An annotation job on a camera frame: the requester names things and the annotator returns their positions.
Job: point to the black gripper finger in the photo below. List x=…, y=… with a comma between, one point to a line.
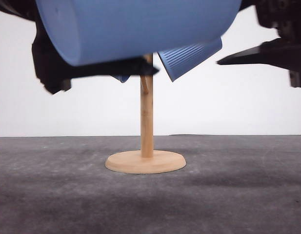
x=133, y=67

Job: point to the wooden cup tree stand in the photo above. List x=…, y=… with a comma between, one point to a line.
x=146, y=160

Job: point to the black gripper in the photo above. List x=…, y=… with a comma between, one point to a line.
x=284, y=52
x=48, y=67

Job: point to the blue ribbed cup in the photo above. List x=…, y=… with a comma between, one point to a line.
x=181, y=59
x=121, y=77
x=83, y=32

